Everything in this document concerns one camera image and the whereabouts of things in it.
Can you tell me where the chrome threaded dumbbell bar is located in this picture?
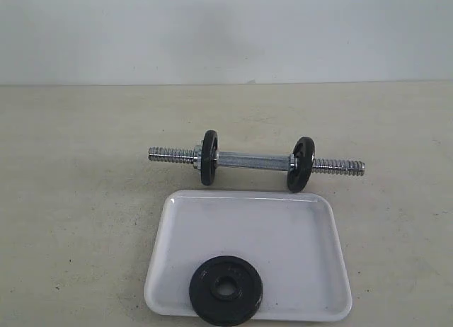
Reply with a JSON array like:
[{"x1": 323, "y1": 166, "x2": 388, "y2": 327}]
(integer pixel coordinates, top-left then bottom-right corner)
[{"x1": 148, "y1": 147, "x2": 365, "y2": 176}]

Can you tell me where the chrome spin-lock collar nut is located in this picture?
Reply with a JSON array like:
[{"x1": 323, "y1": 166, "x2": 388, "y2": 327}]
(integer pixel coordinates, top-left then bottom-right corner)
[{"x1": 193, "y1": 144, "x2": 202, "y2": 171}]

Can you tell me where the white rectangular plastic tray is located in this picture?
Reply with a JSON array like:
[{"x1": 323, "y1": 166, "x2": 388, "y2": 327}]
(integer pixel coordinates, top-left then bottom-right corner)
[{"x1": 144, "y1": 190, "x2": 352, "y2": 322}]

